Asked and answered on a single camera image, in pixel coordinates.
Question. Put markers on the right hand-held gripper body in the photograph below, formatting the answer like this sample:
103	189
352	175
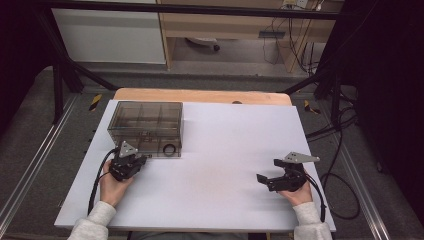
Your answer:
293	176

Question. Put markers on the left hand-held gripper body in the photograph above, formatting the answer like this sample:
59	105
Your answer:
124	166

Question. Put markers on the transparent low drawer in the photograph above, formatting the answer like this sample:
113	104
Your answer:
156	151

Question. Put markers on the smoky transparent drawer organizer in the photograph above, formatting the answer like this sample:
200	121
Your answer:
146	116

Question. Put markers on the person's right hand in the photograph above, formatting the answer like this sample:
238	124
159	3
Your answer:
298	196

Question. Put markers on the person's left hand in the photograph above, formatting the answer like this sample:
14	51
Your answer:
111	190

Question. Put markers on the yellow black striped tape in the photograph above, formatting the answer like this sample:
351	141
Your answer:
311	107
95	102

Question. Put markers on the wooden table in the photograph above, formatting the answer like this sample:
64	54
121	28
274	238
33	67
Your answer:
200	96

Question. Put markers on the black metal stand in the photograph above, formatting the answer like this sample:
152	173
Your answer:
58	83
333	83

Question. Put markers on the white cabinet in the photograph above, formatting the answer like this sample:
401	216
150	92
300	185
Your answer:
106	36

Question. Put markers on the black power strip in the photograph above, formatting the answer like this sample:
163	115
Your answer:
271	34

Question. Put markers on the office chair base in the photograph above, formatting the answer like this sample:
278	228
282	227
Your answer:
203	41

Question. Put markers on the black curtain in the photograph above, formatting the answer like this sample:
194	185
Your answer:
390	83
16	50

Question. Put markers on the wooden desk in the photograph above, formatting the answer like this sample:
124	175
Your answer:
233	25

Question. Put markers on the aluminium floor rail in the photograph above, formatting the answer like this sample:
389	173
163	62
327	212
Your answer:
363	193
36	156

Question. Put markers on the black metal frame bar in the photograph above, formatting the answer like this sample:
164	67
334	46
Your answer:
186	9

